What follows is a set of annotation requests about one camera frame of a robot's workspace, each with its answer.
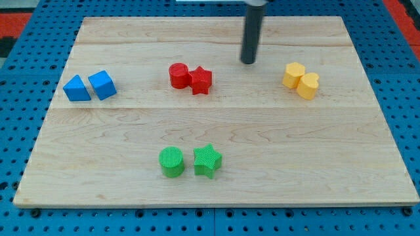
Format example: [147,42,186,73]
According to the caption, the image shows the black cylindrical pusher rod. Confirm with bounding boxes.
[240,3,266,64]

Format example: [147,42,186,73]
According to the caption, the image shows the red star block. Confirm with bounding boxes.
[190,66,213,95]

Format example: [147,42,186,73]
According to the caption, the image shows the green star block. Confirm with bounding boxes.
[194,144,222,179]

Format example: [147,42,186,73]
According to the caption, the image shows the yellow hexagon block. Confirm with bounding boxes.
[282,62,305,89]

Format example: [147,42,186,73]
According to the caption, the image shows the yellow heart block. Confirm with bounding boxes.
[296,73,320,100]

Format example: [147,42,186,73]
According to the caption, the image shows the red cylinder block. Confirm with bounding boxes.
[169,62,192,89]

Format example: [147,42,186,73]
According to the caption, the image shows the wooden board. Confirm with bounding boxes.
[14,16,419,208]

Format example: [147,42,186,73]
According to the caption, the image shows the blue cube block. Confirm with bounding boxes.
[88,70,117,100]

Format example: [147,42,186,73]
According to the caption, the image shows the green cylinder block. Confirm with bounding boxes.
[159,146,184,178]

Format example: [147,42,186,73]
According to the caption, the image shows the blue triangular prism block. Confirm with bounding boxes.
[63,75,91,102]

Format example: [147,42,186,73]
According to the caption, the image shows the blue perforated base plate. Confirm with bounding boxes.
[1,0,419,235]

